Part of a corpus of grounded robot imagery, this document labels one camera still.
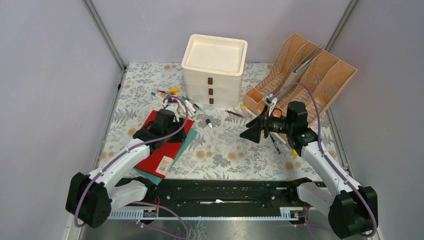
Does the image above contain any green capped marker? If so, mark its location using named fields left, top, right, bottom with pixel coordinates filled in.
left=182, top=95, right=204, bottom=113

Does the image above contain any white three-drawer organizer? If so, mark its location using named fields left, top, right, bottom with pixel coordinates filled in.
left=181, top=34, right=248, bottom=109

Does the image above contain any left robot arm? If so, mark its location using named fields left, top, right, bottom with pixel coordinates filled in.
left=65, top=107, right=189, bottom=228

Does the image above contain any yellow eraser block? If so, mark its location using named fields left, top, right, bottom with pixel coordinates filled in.
left=292, top=149, right=299, bottom=158

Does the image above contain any floral table mat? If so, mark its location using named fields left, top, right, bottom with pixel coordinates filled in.
left=98, top=63, right=320, bottom=181

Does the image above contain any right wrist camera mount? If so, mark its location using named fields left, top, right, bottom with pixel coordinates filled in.
left=262, top=93, right=278, bottom=117

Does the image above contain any beige folder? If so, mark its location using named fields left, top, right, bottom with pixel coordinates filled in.
left=277, top=43, right=322, bottom=101

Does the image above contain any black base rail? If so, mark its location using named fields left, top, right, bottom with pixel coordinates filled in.
left=91, top=177, right=355, bottom=220

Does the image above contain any dark red pen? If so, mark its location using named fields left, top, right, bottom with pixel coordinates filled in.
left=225, top=109, right=247, bottom=119

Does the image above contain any orange plastic file rack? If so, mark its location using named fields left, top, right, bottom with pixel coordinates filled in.
left=243, top=33, right=357, bottom=126

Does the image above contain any dark blue pen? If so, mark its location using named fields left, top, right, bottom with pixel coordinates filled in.
left=269, top=133, right=282, bottom=154

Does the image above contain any teal capped white marker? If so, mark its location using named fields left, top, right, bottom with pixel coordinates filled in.
left=150, top=91, right=164, bottom=101

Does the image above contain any red folder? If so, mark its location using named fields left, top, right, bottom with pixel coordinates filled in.
left=133, top=109, right=194, bottom=179

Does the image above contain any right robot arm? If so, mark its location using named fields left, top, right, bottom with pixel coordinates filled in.
left=239, top=101, right=378, bottom=239

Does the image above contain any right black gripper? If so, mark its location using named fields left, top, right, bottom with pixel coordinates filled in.
left=239, top=105, right=293, bottom=144

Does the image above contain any yellow capped white marker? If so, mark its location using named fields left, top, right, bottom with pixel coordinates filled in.
left=241, top=105, right=257, bottom=119

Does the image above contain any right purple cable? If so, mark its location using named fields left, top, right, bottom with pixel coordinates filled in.
left=269, top=82, right=379, bottom=238

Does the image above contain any teal folder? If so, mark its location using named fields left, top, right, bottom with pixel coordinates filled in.
left=133, top=128, right=198, bottom=185

